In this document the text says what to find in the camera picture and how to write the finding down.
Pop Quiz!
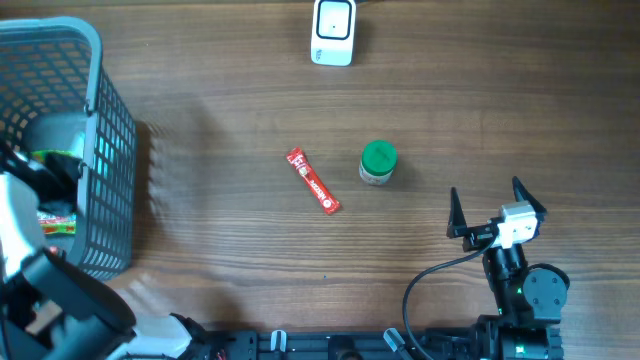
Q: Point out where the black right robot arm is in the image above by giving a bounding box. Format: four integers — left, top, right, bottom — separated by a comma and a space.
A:
440, 178, 570, 360

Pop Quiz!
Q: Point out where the green lid jar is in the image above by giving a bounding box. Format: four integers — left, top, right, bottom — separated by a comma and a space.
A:
359, 140, 398, 186

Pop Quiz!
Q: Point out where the grey plastic mesh basket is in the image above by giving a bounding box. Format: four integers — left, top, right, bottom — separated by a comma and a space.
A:
1, 17, 138, 281

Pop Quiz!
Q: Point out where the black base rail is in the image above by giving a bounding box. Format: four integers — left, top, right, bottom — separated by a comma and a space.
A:
199, 329, 564, 360

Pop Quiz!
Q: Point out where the Haribo gummy candy bag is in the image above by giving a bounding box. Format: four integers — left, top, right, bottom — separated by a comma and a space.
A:
31, 150, 82, 236

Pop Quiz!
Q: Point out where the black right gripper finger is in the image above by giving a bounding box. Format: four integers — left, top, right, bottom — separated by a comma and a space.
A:
512, 176, 547, 220
446, 187, 469, 238

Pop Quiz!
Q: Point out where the red Nescafe stick sachet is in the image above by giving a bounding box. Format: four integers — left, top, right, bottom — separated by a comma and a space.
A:
286, 147, 341, 215

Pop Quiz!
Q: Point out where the white barcode scanner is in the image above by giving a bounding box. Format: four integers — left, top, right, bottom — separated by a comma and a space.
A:
310, 0, 357, 67

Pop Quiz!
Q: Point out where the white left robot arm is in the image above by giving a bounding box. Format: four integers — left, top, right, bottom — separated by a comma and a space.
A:
1, 144, 207, 359

